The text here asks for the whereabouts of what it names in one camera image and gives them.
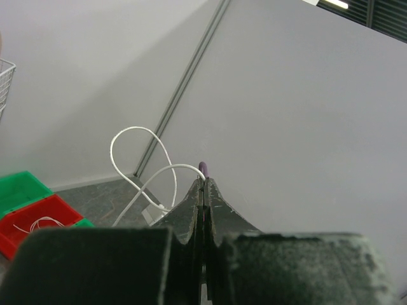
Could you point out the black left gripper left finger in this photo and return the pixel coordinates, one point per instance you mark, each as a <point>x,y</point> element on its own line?
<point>120,265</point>

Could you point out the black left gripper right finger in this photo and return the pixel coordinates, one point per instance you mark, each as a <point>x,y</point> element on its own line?
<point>247,266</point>

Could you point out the near green plastic bin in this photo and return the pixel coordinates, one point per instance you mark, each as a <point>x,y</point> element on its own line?
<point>83,223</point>

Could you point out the green plastic bin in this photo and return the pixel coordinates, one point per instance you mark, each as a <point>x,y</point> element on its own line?
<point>19,190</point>
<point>83,223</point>

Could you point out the red plastic bin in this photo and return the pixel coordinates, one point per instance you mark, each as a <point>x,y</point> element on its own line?
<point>52,211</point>

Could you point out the far green plastic bin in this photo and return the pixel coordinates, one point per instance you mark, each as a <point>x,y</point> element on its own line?
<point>19,190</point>

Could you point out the white wire shelf rack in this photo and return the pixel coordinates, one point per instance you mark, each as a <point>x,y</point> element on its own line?
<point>7,71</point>

